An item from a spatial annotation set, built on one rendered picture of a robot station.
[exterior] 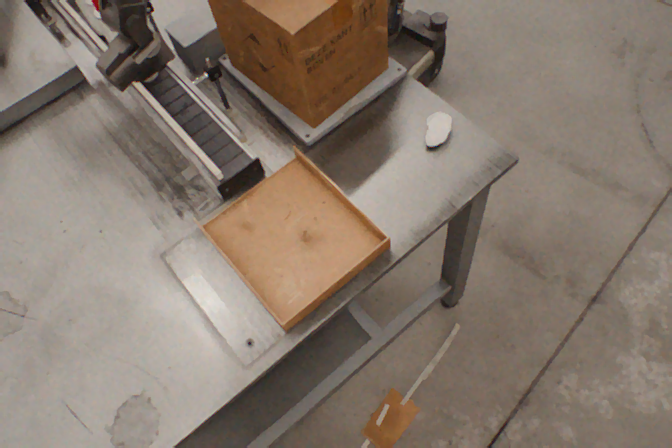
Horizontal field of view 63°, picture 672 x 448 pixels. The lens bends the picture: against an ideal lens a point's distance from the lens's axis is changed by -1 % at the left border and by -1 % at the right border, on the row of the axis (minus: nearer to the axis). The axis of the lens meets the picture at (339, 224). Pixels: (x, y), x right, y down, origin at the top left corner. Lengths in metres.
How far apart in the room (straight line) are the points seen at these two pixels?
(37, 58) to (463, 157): 1.08
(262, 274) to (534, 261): 1.18
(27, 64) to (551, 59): 1.97
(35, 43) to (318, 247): 0.95
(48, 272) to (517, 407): 1.36
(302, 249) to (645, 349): 1.27
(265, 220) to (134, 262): 0.28
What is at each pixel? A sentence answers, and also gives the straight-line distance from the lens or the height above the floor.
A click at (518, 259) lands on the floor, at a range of 2.03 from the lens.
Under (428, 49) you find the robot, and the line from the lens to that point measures 2.25.
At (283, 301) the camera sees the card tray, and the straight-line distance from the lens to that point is 1.06.
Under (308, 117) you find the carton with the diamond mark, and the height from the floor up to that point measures 0.88.
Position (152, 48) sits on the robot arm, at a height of 1.08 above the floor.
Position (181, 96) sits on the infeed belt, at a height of 0.88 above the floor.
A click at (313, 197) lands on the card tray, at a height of 0.83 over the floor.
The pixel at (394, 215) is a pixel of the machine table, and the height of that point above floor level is 0.83.
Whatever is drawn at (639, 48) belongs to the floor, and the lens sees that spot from 2.76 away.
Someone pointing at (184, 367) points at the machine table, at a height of 0.83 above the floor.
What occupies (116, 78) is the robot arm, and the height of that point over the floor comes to 1.07.
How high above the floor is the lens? 1.80
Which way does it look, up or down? 61 degrees down
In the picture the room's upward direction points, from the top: 12 degrees counter-clockwise
